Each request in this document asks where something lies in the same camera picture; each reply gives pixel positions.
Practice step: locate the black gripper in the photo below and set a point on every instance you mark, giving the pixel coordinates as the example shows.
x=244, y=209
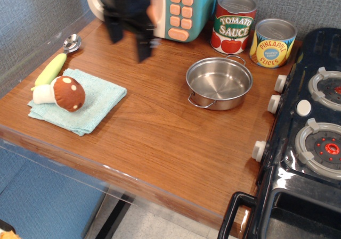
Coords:
x=131, y=14

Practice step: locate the stainless steel pot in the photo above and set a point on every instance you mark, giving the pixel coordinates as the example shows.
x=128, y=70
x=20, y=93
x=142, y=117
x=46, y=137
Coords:
x=218, y=83

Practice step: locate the light blue cloth napkin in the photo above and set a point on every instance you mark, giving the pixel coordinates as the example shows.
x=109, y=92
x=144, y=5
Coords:
x=101, y=97

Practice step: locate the black toy stove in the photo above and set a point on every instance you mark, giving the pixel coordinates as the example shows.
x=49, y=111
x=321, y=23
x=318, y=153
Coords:
x=298, y=184

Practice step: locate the teal toy microwave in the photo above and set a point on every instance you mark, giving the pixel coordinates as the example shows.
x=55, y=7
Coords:
x=177, y=20

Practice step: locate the plush brown mushroom toy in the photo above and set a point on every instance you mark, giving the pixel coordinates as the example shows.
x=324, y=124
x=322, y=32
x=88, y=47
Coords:
x=64, y=91

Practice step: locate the tomato sauce can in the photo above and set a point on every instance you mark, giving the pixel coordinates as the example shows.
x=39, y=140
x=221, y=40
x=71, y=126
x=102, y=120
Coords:
x=232, y=25

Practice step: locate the pineapple slices can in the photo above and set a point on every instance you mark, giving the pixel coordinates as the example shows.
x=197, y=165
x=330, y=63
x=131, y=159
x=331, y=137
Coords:
x=272, y=42

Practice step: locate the orange object at corner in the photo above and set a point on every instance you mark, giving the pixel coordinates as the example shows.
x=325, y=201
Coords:
x=9, y=235

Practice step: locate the spoon with yellow-green handle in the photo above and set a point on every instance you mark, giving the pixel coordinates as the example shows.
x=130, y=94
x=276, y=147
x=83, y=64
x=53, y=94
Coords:
x=51, y=71

